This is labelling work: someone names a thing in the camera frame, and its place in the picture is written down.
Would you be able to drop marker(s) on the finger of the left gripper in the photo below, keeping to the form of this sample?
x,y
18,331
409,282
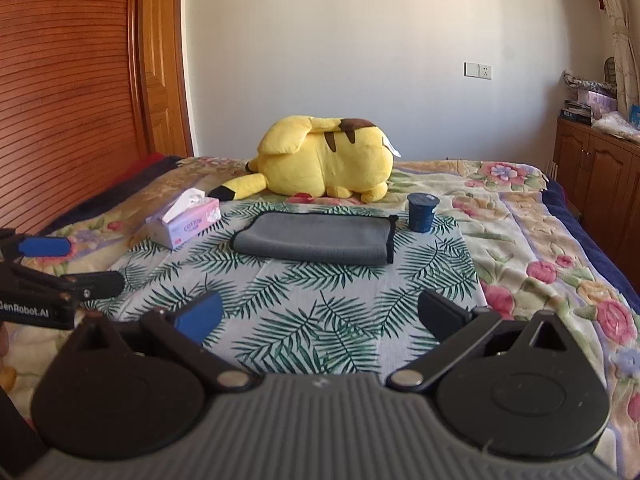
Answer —
x,y
15,246
97,285

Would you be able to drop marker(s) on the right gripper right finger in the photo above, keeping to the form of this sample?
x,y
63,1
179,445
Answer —
x,y
459,334

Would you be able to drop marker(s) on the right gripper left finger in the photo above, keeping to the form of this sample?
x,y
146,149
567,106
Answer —
x,y
182,334

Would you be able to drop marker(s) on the grey microfibre towel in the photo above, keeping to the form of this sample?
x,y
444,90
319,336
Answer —
x,y
349,239

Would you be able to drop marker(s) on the palm leaf print cloth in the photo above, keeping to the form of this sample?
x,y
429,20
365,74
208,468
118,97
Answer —
x,y
297,317

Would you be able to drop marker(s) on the floral bed quilt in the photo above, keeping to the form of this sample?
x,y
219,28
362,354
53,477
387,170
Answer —
x,y
528,253

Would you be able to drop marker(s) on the pink tissue box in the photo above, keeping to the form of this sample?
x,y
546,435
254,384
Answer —
x,y
191,213

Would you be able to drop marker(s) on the dark blue paper cup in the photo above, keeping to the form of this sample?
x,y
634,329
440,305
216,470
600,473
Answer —
x,y
421,211

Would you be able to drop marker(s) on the slatted wooden wardrobe door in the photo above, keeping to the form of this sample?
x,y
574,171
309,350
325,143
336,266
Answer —
x,y
71,113

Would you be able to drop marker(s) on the red blanket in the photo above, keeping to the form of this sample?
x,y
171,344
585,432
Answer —
x,y
139,174

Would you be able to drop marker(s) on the dark blue blanket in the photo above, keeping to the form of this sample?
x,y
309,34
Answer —
x,y
99,203

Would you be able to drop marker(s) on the yellow Pikachu plush toy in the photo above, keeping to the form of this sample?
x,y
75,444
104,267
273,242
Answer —
x,y
335,157

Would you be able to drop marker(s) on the wooden side cabinet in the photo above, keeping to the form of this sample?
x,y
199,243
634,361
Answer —
x,y
600,177

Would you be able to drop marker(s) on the wooden panel door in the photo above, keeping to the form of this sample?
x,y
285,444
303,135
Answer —
x,y
162,76

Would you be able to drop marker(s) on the stack of books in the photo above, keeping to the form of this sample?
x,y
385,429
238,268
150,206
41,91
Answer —
x,y
576,112

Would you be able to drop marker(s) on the white plastic bag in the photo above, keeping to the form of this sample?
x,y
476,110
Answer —
x,y
614,124

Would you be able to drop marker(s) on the pink storage box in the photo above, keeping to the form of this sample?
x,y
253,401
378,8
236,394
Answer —
x,y
599,103

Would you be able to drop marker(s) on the blue picture card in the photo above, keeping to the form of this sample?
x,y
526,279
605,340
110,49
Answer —
x,y
634,116

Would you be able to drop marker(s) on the floral beige curtain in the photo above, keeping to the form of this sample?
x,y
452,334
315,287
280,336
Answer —
x,y
626,67

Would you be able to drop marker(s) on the white wall switch socket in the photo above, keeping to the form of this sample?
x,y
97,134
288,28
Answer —
x,y
477,70

